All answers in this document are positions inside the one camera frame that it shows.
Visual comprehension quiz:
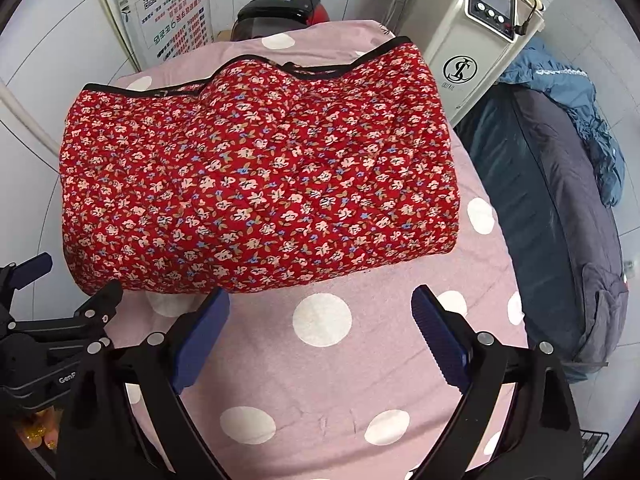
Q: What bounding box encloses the white pipe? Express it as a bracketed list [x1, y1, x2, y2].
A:
[0, 82, 61, 171]

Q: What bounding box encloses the black and red helmet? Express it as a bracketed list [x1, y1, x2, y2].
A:
[232, 0, 333, 41]

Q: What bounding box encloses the pink polka dot bedsheet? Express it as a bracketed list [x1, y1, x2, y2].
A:
[102, 19, 531, 476]

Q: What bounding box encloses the white floor-standing machine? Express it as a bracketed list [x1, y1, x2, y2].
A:
[387, 0, 546, 126]

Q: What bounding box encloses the red floral quilted jacket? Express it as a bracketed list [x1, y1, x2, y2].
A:
[57, 36, 462, 295]

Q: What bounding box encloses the grey garment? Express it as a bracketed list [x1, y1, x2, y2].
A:
[577, 260, 631, 373]

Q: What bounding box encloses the person's left hand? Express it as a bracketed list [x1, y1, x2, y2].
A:
[15, 407, 63, 451]

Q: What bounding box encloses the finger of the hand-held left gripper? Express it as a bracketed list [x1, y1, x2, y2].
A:
[62, 280, 124, 333]
[0, 253, 53, 293]

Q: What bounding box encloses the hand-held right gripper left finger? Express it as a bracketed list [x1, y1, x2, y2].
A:
[57, 287, 231, 480]

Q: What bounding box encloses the wall poster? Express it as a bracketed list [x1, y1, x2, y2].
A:
[112, 0, 216, 68]

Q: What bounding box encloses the dark grey bed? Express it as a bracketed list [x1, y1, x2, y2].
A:
[455, 82, 631, 386]

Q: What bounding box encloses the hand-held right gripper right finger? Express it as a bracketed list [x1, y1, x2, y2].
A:
[411, 284, 585, 480]

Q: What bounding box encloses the blue padded jacket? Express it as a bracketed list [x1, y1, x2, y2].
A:
[500, 35, 628, 208]

